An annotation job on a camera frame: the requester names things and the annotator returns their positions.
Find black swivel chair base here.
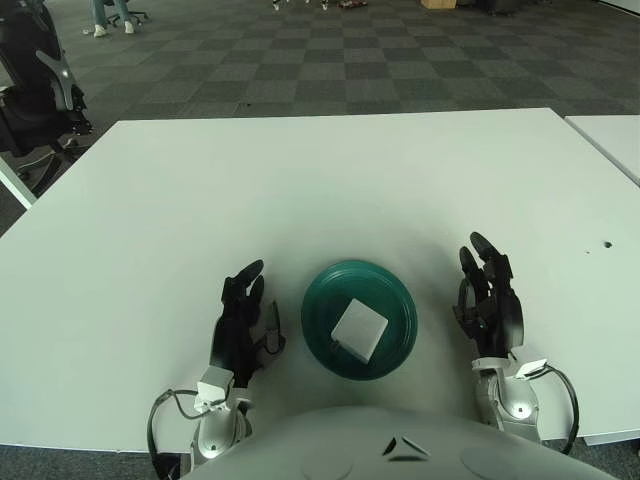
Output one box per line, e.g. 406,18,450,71
107,0,150,26

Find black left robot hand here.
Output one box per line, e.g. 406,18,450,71
209,258,287,389

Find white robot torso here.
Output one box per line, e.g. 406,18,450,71
179,405,609,480

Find dark green round plate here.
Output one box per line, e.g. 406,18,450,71
300,258,419,383

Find white charger block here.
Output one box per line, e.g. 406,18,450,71
329,298,389,365

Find dark bulky floor object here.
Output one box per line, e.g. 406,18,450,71
472,0,521,15

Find seated person in jeans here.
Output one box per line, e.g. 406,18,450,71
91,0,136,39

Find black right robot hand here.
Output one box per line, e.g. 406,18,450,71
451,231,526,362

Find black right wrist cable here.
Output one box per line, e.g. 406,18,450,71
542,363,581,456

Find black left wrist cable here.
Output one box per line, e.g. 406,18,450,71
146,388,201,480

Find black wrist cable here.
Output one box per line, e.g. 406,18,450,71
542,363,581,456
146,388,201,480

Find black and grey office chair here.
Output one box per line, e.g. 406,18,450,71
0,0,95,199

